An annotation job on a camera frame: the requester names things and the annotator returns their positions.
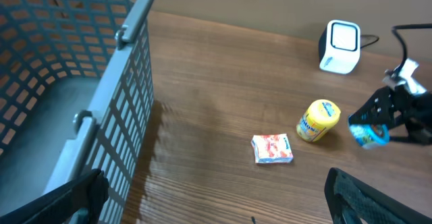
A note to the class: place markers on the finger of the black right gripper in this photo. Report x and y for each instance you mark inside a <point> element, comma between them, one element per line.
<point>379,109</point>

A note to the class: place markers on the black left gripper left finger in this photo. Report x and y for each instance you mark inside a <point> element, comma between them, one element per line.
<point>78,201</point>

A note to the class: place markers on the red snack box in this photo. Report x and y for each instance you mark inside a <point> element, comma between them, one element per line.
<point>272,149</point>

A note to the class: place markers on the teal tin can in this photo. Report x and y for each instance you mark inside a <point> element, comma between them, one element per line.
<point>370,136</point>

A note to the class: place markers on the yellow cylindrical container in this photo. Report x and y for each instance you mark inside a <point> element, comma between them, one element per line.
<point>317,120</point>

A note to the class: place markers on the white barcode scanner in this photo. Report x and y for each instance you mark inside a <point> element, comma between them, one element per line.
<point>339,47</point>

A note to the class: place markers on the grey plastic shopping basket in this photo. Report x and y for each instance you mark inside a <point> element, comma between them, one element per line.
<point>76,95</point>

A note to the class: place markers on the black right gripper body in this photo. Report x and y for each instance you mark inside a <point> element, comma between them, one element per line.
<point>415,114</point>

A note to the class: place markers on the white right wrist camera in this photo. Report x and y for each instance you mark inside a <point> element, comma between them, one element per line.
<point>404,78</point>

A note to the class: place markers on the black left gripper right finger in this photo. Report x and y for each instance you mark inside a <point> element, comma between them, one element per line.
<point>353,201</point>

